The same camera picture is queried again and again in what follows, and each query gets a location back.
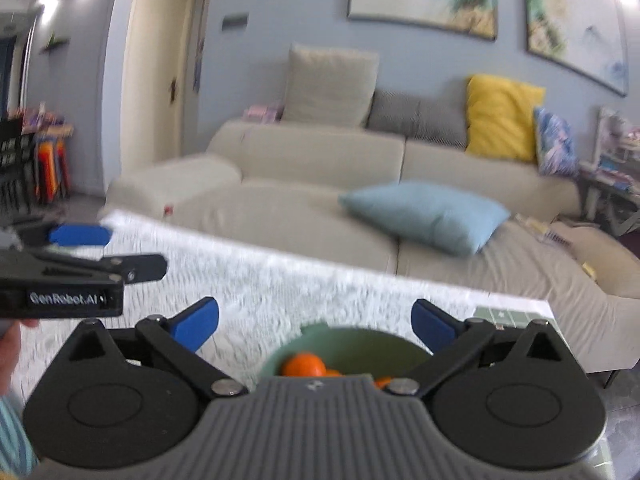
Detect orange mandarin back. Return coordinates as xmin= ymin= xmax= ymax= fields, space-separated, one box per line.
xmin=374 ymin=377 xmax=394 ymax=389

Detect large orange mandarin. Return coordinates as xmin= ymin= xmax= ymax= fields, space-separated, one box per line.
xmin=280 ymin=352 xmax=326 ymax=377

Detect stacked colourful stools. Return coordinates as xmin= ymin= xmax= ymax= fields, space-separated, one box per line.
xmin=34 ymin=128 xmax=73 ymax=205

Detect green grid table mat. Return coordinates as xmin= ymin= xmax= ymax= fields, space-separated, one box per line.
xmin=473 ymin=306 xmax=544 ymax=328

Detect white lace tablecloth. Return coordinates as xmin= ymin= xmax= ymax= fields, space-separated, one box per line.
xmin=8 ymin=209 xmax=557 ymax=401

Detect green plastic colander bowl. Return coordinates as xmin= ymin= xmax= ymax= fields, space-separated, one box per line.
xmin=258 ymin=323 xmax=431 ymax=379

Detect light blue cushion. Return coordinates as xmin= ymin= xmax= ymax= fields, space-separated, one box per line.
xmin=338 ymin=181 xmax=511 ymax=257

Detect books on sofa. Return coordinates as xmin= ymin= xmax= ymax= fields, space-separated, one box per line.
xmin=512 ymin=214 xmax=597 ymax=281

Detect beige sofa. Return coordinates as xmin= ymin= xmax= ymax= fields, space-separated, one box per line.
xmin=105 ymin=120 xmax=639 ymax=373

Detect cream door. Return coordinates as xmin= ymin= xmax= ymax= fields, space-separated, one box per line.
xmin=120 ymin=0 xmax=193 ymax=174

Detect blue floral cushion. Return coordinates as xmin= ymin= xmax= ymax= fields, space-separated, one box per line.
xmin=534 ymin=106 xmax=578 ymax=178

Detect grey cushion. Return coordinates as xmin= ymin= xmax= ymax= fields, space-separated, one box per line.
xmin=366 ymin=90 xmax=469 ymax=150

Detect yellow cushion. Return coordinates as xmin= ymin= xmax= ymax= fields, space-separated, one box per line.
xmin=465 ymin=74 xmax=546 ymax=164

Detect pink items on sofa back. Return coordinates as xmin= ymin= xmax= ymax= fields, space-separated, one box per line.
xmin=243 ymin=103 xmax=283 ymax=124

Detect cluttered side table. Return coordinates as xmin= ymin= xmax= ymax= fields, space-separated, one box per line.
xmin=577 ymin=106 xmax=639 ymax=237

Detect beige back cushion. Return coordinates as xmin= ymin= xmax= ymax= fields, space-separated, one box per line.
xmin=282 ymin=44 xmax=380 ymax=128

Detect framed landscape painting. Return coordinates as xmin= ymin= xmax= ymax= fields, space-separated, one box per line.
xmin=525 ymin=0 xmax=628 ymax=96

